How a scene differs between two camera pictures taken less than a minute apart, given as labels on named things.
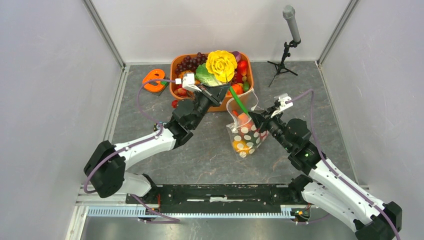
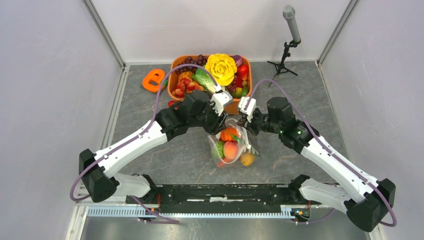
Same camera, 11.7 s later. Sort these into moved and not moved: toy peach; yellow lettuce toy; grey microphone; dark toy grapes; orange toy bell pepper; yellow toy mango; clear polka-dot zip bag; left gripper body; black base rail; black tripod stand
Moved: left gripper body; toy peach; orange toy bell pepper; yellow toy mango; clear polka-dot zip bag
Not moved: grey microphone; black tripod stand; dark toy grapes; yellow lettuce toy; black base rail
